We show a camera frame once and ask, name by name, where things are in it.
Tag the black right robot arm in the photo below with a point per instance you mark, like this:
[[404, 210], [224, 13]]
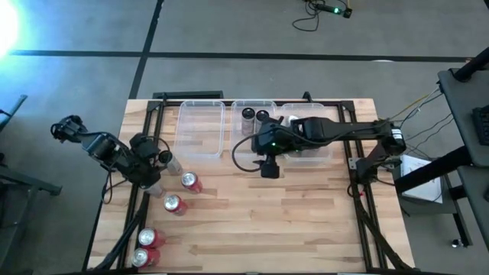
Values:
[[344, 130]]

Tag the black clamp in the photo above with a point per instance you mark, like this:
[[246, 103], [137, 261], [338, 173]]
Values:
[[306, 95]]

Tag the gray desk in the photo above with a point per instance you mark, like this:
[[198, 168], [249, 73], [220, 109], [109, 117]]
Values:
[[462, 114]]

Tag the black metal stand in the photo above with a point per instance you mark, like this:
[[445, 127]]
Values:
[[38, 184]]

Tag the black aluminium rig frame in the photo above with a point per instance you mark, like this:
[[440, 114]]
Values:
[[170, 103]]

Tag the red Fanta can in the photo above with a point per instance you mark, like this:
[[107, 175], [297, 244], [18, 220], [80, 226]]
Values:
[[140, 257], [147, 237], [172, 202], [190, 179]]

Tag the black keyboard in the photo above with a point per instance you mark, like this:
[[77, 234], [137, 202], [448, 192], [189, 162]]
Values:
[[481, 124]]

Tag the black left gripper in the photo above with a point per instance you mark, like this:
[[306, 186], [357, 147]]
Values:
[[145, 173]]

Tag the black box behind table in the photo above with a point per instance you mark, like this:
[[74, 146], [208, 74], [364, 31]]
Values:
[[187, 94]]

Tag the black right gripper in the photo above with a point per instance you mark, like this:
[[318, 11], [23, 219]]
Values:
[[273, 139]]

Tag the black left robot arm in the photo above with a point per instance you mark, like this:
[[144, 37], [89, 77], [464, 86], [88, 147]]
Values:
[[101, 147]]

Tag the clear plastic bin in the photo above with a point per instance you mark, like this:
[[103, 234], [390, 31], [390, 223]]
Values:
[[240, 145], [317, 110], [198, 130]]

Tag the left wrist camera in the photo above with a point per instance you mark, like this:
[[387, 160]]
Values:
[[144, 147]]

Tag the small black adapter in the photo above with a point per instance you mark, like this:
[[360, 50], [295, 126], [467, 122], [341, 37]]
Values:
[[347, 14]]

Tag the white paper sheet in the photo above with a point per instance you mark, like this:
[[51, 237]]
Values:
[[424, 191]]

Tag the black pole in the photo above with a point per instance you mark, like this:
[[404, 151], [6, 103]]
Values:
[[471, 65]]

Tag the black desk leg bar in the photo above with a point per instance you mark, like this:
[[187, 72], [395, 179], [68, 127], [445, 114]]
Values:
[[431, 170]]

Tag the black power strip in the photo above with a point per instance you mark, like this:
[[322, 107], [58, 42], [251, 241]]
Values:
[[324, 7]]

